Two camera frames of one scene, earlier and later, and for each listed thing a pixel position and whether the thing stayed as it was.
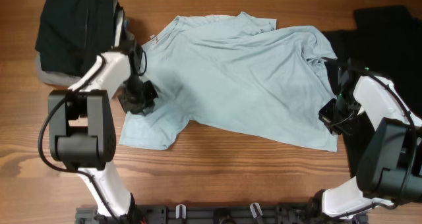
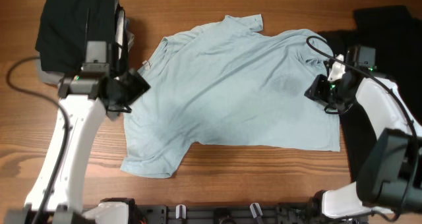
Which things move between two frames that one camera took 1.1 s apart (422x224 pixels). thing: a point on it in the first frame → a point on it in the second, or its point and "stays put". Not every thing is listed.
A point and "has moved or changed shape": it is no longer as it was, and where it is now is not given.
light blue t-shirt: [238, 74] has moved or changed shape
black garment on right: [386, 41] stays put
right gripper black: [324, 116] → [316, 93]
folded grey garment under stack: [55, 78] stays put
